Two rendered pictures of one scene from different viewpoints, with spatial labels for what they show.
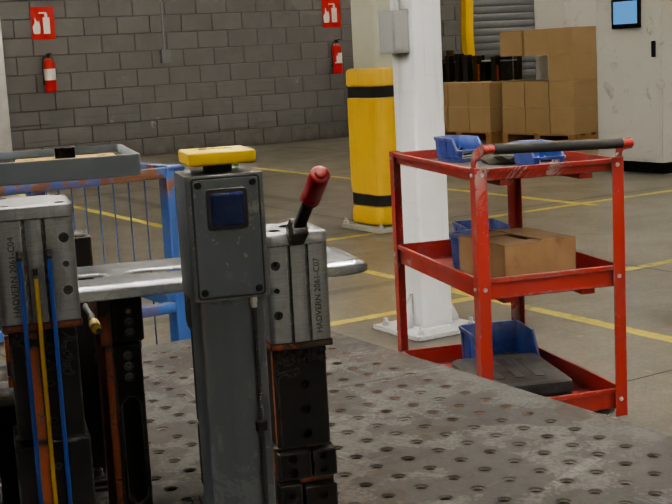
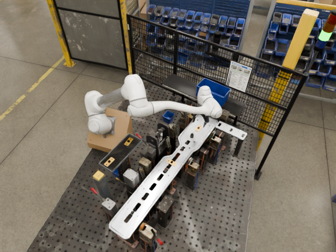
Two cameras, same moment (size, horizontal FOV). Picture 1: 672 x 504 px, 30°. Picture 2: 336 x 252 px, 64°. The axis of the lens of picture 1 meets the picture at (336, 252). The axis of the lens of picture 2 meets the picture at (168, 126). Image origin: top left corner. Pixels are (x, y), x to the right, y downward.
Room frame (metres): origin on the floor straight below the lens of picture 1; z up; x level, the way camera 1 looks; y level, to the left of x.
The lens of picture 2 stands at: (2.23, -0.22, 2.88)
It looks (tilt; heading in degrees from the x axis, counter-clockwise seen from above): 48 degrees down; 138
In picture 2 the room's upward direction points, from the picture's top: 1 degrees clockwise
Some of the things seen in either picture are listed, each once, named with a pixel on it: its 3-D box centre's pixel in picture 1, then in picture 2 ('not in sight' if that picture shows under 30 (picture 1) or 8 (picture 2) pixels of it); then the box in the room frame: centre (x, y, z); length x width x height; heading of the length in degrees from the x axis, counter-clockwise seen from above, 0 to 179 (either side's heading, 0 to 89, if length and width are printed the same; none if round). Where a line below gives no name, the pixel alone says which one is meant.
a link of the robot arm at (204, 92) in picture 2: not in sight; (204, 95); (1.20, 1.11, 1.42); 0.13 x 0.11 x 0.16; 164
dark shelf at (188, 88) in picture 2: not in sight; (201, 93); (0.88, 1.48, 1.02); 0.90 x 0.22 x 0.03; 16
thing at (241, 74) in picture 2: not in sight; (238, 76); (1.14, 1.67, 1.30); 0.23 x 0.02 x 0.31; 16
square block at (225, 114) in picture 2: not in sight; (221, 124); (1.24, 1.41, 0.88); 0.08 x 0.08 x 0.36; 16
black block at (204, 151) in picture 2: not in sight; (202, 160); (1.41, 0.97, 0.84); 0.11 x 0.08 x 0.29; 16
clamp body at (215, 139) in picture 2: not in sight; (213, 150); (1.40, 1.11, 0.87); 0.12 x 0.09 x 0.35; 16
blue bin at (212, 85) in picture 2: not in sight; (212, 92); (0.99, 1.51, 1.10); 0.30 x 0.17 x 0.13; 14
